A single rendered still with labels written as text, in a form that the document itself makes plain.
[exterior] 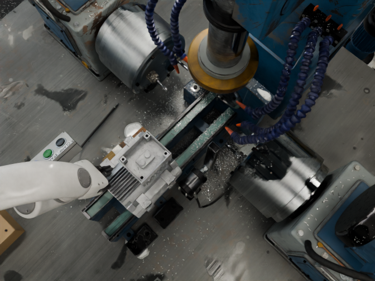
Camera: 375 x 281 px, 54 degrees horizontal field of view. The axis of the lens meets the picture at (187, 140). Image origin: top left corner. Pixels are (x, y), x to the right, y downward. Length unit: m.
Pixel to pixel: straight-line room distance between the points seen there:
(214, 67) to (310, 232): 0.51
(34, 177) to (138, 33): 0.59
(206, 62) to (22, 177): 0.49
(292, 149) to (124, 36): 0.61
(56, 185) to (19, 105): 0.85
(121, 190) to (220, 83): 0.43
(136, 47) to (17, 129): 0.64
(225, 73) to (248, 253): 0.72
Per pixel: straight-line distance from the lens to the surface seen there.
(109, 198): 1.28
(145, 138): 1.08
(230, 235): 1.38
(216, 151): 0.95
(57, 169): 0.80
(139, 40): 1.18
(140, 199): 1.11
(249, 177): 1.07
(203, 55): 0.92
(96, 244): 1.40
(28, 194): 0.78
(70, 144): 1.18
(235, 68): 0.92
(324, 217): 1.08
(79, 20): 1.25
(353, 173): 1.13
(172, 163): 1.10
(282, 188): 1.06
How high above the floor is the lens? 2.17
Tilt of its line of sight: 75 degrees down
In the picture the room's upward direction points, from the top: 2 degrees clockwise
